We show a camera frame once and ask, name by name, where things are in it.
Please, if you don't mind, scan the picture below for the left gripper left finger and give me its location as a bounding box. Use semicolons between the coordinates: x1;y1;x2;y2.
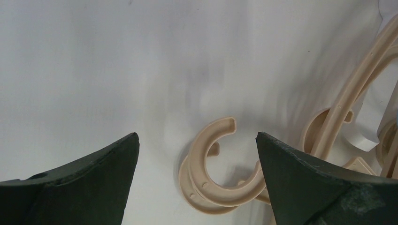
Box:
0;133;139;225

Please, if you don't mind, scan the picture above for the beige plastic hanger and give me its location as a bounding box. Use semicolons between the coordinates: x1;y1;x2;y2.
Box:
342;43;398;179
299;15;398;160
188;117;266;207
178;142;271;215

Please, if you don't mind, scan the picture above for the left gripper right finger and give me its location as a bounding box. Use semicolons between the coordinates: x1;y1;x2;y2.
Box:
256;132;398;225

